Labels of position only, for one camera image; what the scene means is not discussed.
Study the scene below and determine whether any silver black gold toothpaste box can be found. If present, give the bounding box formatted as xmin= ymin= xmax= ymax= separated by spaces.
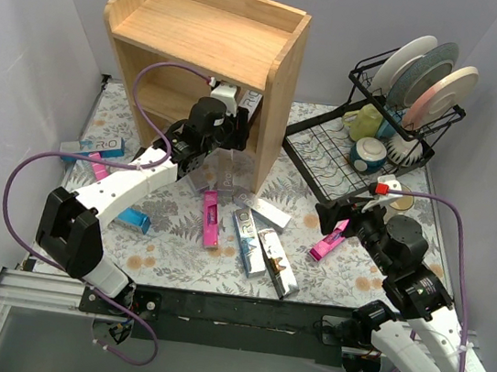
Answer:
xmin=237 ymin=90 xmax=263 ymax=120

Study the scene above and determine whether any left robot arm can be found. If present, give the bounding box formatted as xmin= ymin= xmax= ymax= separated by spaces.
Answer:
xmin=36 ymin=96 xmax=250 ymax=316

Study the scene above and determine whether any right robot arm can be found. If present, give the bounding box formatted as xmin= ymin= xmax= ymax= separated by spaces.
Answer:
xmin=315 ymin=198 xmax=486 ymax=372

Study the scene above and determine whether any wooden two-tier shelf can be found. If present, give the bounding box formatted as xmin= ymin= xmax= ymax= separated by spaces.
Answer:
xmin=104 ymin=0 xmax=311 ymax=192

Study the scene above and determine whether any pink toothpaste box right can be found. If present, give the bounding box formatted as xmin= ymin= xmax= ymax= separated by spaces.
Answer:
xmin=309 ymin=220 xmax=349 ymax=261

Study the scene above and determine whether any pink toothpaste box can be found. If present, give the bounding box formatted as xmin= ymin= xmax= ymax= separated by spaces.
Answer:
xmin=309 ymin=220 xmax=349 ymax=261
xmin=89 ymin=151 xmax=109 ymax=181
xmin=203 ymin=190 xmax=219 ymax=249

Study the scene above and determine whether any silver Protect toothpaste box upright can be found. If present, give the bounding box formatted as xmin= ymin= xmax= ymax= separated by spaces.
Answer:
xmin=216 ymin=148 xmax=234 ymax=198

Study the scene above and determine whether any cream enamel mug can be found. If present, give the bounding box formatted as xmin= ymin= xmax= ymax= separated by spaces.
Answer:
xmin=386 ymin=195 xmax=414 ymax=216

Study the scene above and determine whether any silver toothpaste box slanted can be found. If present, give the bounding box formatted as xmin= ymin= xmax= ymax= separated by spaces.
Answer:
xmin=186 ymin=164 xmax=211 ymax=195

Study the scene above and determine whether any pink toothpaste box centre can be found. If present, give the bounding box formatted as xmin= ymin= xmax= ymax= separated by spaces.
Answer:
xmin=203 ymin=190 xmax=219 ymax=249

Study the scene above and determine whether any teal spotted bowl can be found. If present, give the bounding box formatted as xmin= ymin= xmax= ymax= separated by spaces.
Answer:
xmin=349 ymin=137 xmax=387 ymax=174

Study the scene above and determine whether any black striped white bowl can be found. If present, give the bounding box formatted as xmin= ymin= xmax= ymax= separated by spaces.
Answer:
xmin=385 ymin=135 xmax=423 ymax=168

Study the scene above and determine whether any blue mug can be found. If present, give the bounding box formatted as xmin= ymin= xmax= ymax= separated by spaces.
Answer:
xmin=375 ymin=106 xmax=405 ymax=140

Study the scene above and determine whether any green mug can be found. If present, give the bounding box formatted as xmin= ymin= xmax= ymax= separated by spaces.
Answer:
xmin=341 ymin=104 xmax=383 ymax=142

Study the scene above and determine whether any pink toothpaste box left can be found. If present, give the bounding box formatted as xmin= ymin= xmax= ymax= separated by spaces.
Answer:
xmin=89 ymin=151 xmax=109 ymax=181

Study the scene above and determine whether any white plate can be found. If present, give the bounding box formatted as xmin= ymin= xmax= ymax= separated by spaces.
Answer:
xmin=369 ymin=35 xmax=438 ymax=95

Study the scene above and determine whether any grey speckled plate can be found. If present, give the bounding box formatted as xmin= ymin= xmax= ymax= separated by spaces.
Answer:
xmin=385 ymin=42 xmax=460 ymax=109

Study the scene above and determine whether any pink and cream plate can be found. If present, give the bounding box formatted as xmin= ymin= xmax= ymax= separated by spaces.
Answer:
xmin=401 ymin=66 xmax=480 ymax=131

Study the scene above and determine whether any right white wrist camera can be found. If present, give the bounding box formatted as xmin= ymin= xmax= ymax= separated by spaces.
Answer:
xmin=361 ymin=175 xmax=403 ymax=213

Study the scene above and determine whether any black wire dish rack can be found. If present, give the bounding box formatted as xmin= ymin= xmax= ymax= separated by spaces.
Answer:
xmin=282 ymin=49 xmax=466 ymax=202

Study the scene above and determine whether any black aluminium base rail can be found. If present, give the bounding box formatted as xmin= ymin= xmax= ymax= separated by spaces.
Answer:
xmin=0 ymin=259 xmax=489 ymax=372

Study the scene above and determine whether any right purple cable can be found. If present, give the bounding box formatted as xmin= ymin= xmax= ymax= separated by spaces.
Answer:
xmin=360 ymin=188 xmax=491 ymax=372

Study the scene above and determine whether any purple cable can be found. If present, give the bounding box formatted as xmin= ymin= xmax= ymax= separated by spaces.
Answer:
xmin=0 ymin=42 xmax=217 ymax=371
xmin=360 ymin=188 xmax=491 ymax=372

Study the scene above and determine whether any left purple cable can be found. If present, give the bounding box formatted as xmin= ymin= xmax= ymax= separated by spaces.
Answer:
xmin=0 ymin=42 xmax=217 ymax=371

